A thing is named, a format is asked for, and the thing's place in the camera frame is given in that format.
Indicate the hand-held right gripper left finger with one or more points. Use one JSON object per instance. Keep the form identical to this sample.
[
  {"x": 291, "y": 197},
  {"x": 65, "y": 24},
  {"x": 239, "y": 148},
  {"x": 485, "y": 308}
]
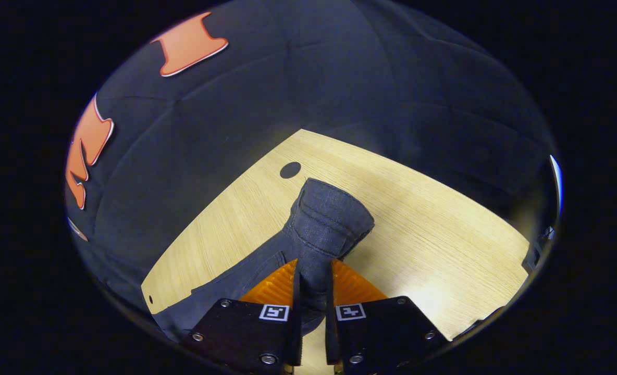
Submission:
[{"x": 295, "y": 317}]

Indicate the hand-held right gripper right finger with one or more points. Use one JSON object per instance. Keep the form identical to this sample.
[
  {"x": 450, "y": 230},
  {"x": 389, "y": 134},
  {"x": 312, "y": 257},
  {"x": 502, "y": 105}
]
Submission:
[{"x": 330, "y": 323}]

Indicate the dark grey jeans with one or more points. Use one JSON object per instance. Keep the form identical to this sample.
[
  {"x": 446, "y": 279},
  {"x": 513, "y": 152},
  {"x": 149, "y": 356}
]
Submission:
[{"x": 329, "y": 219}]

